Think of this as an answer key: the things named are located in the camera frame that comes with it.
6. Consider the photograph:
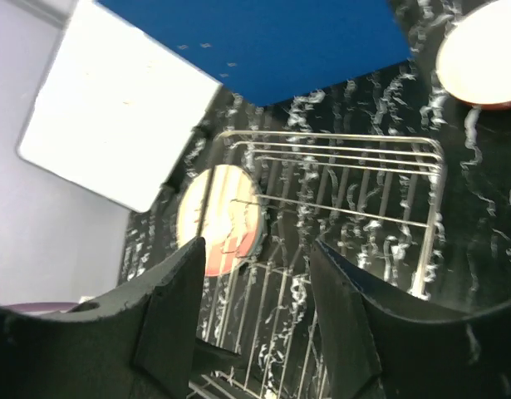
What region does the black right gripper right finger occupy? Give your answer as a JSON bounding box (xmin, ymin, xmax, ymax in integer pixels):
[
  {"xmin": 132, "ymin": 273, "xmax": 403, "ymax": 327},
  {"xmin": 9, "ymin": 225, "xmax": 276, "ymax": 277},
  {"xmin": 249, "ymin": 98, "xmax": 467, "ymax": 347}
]
[{"xmin": 310, "ymin": 241, "xmax": 511, "ymax": 398}]

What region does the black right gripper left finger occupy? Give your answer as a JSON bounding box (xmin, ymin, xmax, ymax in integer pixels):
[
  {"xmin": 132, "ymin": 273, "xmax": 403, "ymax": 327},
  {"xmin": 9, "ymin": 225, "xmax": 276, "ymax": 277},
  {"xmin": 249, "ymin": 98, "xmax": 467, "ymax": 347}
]
[{"xmin": 0, "ymin": 236, "xmax": 208, "ymax": 399}]

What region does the cream and pink plate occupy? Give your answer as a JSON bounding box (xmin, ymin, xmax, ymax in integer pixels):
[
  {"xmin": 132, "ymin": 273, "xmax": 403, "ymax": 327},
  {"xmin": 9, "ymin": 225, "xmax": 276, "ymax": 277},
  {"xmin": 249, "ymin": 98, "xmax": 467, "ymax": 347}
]
[{"xmin": 176, "ymin": 165, "xmax": 264, "ymax": 278}]

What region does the wire dish rack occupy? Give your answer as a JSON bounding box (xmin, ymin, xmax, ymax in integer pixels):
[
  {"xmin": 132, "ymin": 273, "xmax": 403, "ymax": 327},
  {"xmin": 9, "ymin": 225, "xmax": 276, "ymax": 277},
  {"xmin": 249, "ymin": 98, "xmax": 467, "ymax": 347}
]
[{"xmin": 190, "ymin": 131, "xmax": 446, "ymax": 398}]

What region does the red bowl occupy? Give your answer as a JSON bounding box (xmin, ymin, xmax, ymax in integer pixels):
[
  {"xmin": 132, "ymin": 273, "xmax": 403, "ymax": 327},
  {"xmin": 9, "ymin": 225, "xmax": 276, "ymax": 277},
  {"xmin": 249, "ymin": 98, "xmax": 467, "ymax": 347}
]
[{"xmin": 435, "ymin": 0, "xmax": 511, "ymax": 110}]

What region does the lilac cup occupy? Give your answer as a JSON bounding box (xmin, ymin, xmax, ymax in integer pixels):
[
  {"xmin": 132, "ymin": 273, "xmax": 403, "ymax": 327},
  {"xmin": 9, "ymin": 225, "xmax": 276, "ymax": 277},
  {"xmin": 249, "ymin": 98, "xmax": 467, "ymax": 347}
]
[{"xmin": 1, "ymin": 302, "xmax": 78, "ymax": 316}]

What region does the whiteboard with red writing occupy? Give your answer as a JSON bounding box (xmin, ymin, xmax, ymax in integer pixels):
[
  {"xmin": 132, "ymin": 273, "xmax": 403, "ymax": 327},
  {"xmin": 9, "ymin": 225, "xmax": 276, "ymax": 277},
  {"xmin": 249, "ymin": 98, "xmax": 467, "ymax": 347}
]
[{"xmin": 18, "ymin": 1, "xmax": 219, "ymax": 212}]

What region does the blue ring binder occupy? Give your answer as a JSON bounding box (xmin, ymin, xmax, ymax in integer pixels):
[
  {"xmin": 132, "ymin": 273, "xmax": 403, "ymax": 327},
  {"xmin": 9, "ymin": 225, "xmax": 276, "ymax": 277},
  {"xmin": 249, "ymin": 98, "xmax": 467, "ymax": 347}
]
[{"xmin": 102, "ymin": 0, "xmax": 410, "ymax": 106}]

